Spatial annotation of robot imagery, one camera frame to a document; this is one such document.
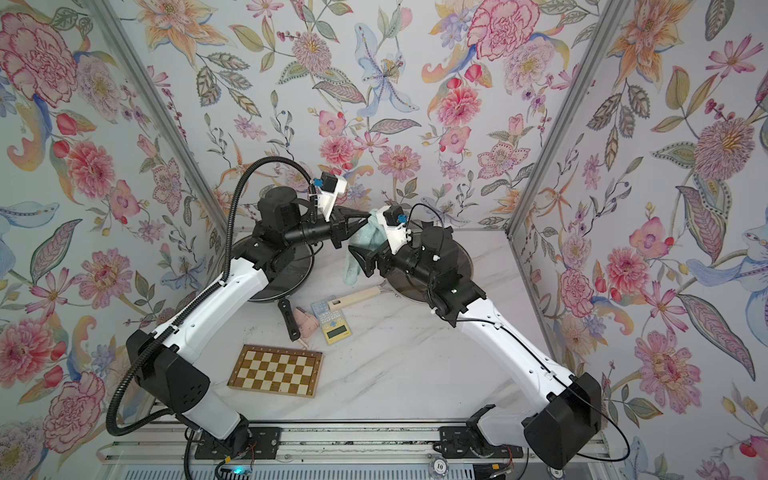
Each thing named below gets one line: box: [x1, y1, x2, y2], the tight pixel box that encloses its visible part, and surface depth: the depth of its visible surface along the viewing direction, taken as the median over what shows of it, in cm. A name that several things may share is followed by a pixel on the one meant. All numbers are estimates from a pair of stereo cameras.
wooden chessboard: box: [227, 344, 324, 399], surface depth 85 cm
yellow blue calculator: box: [311, 295, 353, 345], surface depth 96 cm
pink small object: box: [293, 306, 320, 338], surface depth 93 cm
